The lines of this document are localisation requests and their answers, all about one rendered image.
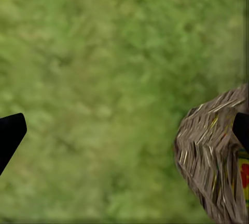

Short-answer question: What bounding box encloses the easter egg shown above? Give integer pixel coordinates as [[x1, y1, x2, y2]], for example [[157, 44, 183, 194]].
[[215, 115, 248, 154], [238, 155, 249, 207]]

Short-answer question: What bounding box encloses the wicker basket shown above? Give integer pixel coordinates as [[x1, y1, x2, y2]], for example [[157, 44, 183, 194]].
[[173, 83, 249, 224]]

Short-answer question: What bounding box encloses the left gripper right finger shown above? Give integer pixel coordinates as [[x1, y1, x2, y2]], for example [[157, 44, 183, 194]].
[[232, 113, 249, 155]]

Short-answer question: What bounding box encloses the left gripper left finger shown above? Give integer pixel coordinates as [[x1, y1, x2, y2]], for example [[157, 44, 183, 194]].
[[0, 113, 27, 175]]

